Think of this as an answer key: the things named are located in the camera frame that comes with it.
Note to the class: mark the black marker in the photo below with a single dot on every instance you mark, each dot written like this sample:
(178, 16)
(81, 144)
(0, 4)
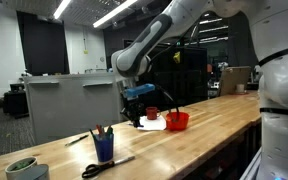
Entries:
(92, 134)

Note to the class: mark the dark office desk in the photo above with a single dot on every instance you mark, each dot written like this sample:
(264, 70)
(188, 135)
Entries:
(15, 101)

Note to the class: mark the purple pen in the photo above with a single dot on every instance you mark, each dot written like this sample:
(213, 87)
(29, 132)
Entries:
(140, 126)

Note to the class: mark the grey tape roll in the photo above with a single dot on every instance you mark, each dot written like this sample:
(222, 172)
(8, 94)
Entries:
(34, 173)

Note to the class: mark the white paper napkin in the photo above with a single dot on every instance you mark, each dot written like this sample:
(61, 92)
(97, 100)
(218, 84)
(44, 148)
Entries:
(152, 125)

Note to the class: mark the black wall screen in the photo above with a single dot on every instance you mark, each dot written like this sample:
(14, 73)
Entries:
(42, 43)

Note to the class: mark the blue cup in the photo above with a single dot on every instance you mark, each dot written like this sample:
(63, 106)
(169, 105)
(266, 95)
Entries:
(104, 149)

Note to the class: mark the long ceiling light tube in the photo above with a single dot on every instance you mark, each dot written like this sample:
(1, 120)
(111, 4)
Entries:
(114, 13)
(61, 8)

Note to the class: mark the green marker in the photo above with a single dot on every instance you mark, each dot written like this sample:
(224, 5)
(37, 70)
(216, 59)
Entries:
(109, 131)

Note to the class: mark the tan cardboard box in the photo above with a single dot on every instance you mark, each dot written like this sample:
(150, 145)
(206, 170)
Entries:
(234, 79)

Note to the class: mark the red marker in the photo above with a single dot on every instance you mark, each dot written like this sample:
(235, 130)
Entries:
(99, 130)

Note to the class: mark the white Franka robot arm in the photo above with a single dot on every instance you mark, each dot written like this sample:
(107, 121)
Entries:
(277, 83)

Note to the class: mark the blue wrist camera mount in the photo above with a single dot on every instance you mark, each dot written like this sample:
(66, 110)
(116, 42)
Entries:
(139, 90)

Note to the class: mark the small white cup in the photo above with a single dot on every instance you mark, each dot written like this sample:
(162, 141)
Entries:
(240, 88)

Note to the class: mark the grey metal cabinet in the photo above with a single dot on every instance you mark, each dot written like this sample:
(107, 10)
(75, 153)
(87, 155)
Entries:
(70, 106)

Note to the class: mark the black pen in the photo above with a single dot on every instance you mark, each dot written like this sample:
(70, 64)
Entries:
(76, 140)

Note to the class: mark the large black monitor panel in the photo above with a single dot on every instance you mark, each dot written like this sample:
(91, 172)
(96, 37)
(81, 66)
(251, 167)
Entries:
(187, 76)

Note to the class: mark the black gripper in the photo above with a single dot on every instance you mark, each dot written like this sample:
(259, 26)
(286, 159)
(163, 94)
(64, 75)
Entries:
(132, 106)

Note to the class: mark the dark red mug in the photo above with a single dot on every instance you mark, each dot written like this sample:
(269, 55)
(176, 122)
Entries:
(151, 113)

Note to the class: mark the yellow hanging tag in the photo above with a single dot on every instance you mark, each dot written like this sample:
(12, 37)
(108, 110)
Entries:
(177, 57)

